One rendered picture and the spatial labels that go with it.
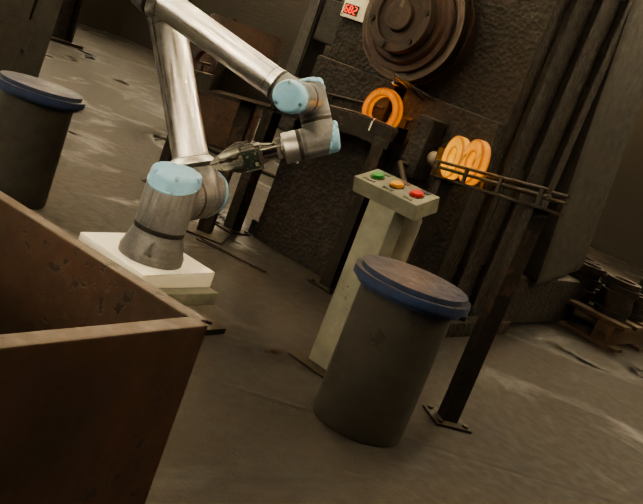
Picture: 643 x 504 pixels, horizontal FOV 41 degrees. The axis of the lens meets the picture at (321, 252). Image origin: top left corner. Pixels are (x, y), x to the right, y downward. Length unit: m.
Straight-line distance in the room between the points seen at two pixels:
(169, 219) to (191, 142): 0.28
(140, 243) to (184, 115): 0.42
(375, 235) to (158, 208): 0.63
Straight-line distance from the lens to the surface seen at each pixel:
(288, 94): 2.31
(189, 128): 2.60
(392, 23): 3.40
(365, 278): 2.14
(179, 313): 0.78
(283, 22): 12.37
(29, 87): 3.13
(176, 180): 2.41
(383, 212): 2.49
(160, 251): 2.45
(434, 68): 3.36
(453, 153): 3.11
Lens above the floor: 0.88
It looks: 12 degrees down
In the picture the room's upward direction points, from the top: 21 degrees clockwise
